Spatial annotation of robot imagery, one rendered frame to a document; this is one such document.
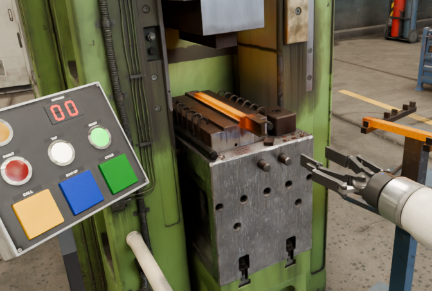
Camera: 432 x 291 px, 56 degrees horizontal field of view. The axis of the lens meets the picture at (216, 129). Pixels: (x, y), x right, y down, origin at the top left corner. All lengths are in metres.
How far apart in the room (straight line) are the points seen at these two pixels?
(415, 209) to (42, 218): 0.69
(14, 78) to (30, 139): 5.65
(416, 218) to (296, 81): 0.86
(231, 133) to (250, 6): 0.38
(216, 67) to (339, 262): 1.20
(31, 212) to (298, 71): 1.02
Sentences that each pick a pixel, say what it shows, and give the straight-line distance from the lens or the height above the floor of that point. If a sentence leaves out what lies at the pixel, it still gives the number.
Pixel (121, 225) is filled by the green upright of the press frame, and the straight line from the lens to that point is 1.41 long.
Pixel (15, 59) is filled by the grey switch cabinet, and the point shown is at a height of 0.48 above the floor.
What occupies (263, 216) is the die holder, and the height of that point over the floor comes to 0.68.
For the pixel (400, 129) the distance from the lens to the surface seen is 1.40.
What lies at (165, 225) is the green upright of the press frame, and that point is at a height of 0.63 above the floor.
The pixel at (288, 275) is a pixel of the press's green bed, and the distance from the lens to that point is 1.60.
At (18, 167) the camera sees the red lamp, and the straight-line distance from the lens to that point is 0.90.
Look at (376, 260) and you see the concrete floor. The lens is 2.36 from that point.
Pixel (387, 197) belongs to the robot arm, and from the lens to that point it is 0.83.
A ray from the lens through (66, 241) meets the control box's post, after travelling 1.11.
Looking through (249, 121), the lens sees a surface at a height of 1.01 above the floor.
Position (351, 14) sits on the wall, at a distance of 9.16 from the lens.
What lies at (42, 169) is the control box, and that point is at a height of 1.07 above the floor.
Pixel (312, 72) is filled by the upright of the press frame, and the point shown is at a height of 1.06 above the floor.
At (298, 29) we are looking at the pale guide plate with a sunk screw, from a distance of 1.47.
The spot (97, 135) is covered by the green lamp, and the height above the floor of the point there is 1.10.
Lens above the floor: 1.43
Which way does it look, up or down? 21 degrees down
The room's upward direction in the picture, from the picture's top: 4 degrees counter-clockwise
